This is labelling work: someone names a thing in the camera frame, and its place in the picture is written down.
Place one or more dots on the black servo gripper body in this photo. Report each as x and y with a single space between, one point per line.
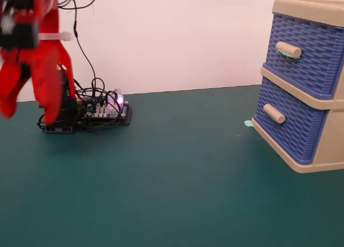
18 34

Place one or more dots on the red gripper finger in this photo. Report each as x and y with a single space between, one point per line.
47 83
9 83

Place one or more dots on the blue woven-pattern drawer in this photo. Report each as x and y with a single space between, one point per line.
317 74
301 134

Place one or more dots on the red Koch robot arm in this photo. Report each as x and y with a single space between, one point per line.
49 15

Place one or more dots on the short white zip tie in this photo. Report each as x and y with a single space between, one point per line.
57 36

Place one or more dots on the servo controller circuit board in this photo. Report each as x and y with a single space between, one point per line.
107 113

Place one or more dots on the dark green table mat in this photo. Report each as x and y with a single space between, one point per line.
174 190

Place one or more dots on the green putty blob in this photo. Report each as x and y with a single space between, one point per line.
248 123

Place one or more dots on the green putty strip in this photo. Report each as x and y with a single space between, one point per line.
285 54

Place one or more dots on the beige plastic drawer cabinet frame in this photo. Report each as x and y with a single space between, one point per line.
330 139

